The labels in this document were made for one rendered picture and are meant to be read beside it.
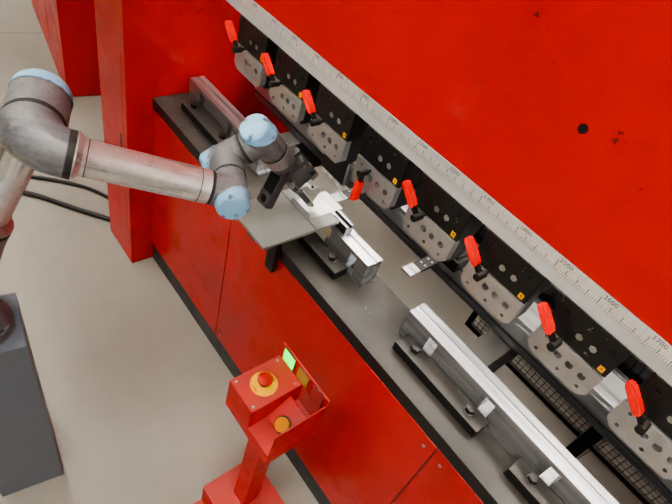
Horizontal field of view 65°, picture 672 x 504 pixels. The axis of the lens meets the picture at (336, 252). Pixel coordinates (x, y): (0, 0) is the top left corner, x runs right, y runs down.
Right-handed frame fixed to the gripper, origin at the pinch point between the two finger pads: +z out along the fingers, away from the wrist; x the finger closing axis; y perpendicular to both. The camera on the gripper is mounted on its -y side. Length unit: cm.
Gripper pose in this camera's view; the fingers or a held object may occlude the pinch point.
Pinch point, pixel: (303, 198)
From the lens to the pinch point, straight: 150.2
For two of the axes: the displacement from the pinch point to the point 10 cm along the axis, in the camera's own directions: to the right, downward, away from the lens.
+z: 3.1, 3.3, 8.9
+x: -6.0, -6.6, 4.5
